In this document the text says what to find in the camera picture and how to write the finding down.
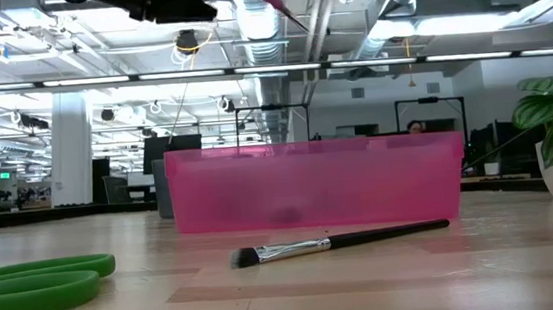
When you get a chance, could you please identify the black ceiling device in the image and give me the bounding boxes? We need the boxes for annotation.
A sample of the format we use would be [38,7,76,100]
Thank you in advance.
[174,27,201,57]

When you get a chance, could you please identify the black office monitor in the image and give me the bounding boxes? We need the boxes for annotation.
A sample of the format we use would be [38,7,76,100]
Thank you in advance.
[140,132,207,177]

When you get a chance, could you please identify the white building column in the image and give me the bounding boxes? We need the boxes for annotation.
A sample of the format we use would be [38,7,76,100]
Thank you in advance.
[43,98,99,209]

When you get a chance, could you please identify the grey translucent plastic bin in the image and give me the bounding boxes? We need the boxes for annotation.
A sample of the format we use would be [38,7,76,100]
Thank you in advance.
[149,157,176,221]

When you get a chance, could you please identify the black cabinet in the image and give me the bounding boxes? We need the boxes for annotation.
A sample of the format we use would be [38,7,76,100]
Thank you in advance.
[88,157,115,206]

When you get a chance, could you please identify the pink translucent plastic tray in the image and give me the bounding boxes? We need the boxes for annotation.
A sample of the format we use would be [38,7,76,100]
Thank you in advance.
[163,125,471,245]

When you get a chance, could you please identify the person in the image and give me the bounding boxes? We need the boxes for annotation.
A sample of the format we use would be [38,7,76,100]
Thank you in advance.
[405,118,426,137]

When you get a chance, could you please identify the dark office monitors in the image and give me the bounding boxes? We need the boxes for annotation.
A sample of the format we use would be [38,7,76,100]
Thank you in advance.
[466,116,540,179]

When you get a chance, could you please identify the black rig frame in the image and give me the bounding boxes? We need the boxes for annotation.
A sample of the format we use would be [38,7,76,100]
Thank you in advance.
[393,93,468,138]
[233,101,313,148]

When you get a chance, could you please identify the yellow hanging cord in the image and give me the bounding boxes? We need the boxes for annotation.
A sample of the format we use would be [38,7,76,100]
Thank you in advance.
[403,36,418,88]

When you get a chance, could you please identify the black-handled brush silver ferrule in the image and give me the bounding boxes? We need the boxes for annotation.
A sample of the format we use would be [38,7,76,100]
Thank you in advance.
[226,217,453,270]

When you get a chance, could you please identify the green-handled scissors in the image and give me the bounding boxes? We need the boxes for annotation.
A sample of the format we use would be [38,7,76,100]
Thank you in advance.
[0,251,120,310]

